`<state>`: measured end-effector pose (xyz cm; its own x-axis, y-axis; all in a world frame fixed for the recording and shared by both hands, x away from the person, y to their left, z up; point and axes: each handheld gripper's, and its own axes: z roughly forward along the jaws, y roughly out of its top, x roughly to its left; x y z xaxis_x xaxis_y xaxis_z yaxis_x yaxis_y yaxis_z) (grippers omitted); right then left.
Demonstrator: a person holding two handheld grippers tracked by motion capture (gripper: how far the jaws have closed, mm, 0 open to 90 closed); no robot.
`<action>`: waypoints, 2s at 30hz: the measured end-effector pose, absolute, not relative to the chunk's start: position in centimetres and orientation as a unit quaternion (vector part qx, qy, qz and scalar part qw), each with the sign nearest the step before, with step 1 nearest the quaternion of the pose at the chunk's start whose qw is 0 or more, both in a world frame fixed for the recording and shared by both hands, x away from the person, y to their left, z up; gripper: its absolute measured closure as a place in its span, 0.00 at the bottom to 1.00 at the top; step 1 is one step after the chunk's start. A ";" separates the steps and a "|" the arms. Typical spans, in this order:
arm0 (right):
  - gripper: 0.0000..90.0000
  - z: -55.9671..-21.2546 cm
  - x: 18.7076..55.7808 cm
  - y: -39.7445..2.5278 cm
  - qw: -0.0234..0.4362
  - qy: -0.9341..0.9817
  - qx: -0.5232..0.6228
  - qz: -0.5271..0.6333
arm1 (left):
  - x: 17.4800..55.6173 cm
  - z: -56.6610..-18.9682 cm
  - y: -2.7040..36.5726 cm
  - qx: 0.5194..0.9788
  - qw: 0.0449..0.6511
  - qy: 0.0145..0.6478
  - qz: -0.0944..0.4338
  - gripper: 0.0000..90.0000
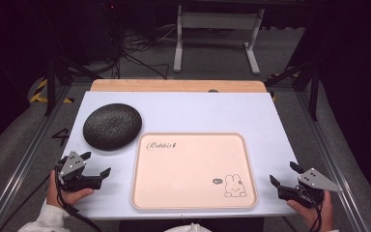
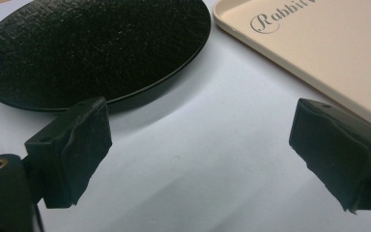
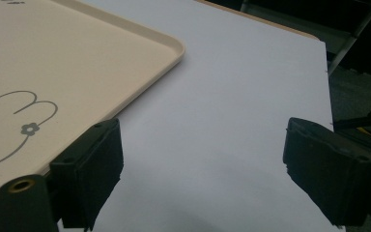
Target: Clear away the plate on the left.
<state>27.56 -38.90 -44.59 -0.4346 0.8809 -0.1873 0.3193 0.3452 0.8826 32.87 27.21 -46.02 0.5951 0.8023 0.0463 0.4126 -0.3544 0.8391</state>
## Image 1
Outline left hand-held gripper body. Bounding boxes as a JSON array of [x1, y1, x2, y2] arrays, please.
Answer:
[[55, 150, 103, 193]]

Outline yellow black floor tape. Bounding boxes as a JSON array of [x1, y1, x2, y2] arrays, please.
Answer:
[[28, 77, 75, 104]]

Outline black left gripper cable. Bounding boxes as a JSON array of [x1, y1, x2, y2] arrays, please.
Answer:
[[0, 164, 103, 232]]

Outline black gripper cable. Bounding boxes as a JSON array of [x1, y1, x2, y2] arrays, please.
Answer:
[[308, 192, 325, 232], [0, 164, 103, 232]]

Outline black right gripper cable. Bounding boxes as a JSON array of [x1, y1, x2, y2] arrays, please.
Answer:
[[308, 192, 325, 232]]

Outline white metal stand frame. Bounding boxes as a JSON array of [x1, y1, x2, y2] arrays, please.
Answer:
[[173, 4, 267, 75]]

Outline wooden table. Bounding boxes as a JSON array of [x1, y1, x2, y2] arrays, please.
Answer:
[[90, 78, 269, 94]]

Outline person's right hand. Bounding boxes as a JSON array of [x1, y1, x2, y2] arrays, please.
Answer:
[[286, 189, 335, 232]]

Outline white board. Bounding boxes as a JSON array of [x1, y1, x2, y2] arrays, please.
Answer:
[[42, 90, 300, 221]]

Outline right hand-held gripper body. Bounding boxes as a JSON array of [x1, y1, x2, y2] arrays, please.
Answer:
[[277, 167, 345, 209]]

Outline person's white clothing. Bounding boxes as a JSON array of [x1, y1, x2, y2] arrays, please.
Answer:
[[163, 221, 213, 232]]

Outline aluminium floor rail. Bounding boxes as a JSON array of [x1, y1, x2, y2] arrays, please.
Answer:
[[0, 84, 74, 232], [294, 90, 371, 232]]

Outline black floor cables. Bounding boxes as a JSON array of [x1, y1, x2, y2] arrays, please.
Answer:
[[109, 25, 182, 80]]

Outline person's left hand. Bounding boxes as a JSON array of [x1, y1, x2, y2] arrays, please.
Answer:
[[45, 169, 96, 209]]

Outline pink tray with rabbit print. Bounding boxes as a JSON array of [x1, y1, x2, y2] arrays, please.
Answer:
[[130, 131, 259, 211]]

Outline person's white left sleeve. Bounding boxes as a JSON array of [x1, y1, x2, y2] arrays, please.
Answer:
[[17, 203, 72, 232]]

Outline black round textured plate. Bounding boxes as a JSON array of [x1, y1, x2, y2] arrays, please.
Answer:
[[82, 102, 143, 152]]

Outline black tripod stand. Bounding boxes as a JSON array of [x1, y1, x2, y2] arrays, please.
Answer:
[[264, 59, 321, 122], [43, 54, 104, 118]]

